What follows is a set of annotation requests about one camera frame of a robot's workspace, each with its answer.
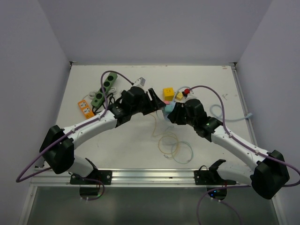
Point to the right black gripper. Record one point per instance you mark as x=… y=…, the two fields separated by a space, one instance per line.
x=174 y=116

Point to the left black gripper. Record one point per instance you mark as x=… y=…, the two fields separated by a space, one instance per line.
x=154 y=105

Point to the small blue charger plug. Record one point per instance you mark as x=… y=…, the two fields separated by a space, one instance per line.
x=169 y=108

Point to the yellow cube socket adapter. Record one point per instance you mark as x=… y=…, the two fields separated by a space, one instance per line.
x=168 y=94

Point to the pale yellow plug adapter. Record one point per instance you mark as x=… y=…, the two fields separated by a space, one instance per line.
x=179 y=96

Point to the green power strip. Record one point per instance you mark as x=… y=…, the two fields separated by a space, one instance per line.
x=99 y=98

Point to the orange power strip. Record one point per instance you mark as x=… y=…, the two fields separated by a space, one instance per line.
x=85 y=108

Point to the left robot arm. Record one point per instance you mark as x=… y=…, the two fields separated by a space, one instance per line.
x=58 y=148

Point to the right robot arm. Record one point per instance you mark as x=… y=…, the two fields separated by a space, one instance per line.
x=264 y=171

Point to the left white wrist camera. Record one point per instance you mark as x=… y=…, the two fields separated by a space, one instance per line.
x=140 y=82

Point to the aluminium rail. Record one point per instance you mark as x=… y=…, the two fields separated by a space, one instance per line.
x=142 y=178

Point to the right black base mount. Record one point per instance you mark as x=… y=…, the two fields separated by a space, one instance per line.
x=209 y=176

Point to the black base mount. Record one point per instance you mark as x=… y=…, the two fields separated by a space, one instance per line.
x=93 y=177
x=209 y=176

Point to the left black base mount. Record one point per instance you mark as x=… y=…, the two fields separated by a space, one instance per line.
x=93 y=177

